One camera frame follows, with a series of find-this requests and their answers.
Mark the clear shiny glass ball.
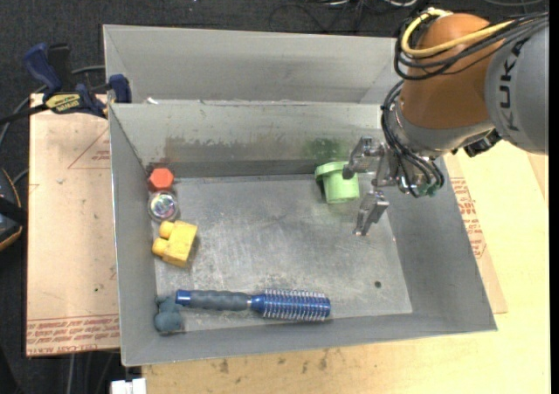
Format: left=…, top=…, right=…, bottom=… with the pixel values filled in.
left=147, top=190, right=181, bottom=223

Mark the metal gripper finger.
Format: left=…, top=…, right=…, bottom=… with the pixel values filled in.
left=353, top=190, right=390, bottom=238
left=342, top=136, right=380, bottom=181

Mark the orange hexagonal toy nut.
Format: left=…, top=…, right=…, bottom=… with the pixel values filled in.
left=147, top=167, right=176, bottom=193

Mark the yellow toy building brick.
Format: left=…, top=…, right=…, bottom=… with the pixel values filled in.
left=151, top=219, right=199, bottom=269

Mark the light green toy bolt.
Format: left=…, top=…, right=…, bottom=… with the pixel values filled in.
left=314, top=161, right=362, bottom=205

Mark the blue hairbrush with grey grip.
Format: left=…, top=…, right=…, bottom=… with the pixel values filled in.
left=175, top=288, right=332, bottom=322

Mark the dark teal soft toy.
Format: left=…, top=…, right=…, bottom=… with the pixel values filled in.
left=153, top=295, right=185, bottom=335

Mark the grey metal bin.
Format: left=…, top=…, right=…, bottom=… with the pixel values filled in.
left=102, top=24, right=499, bottom=368

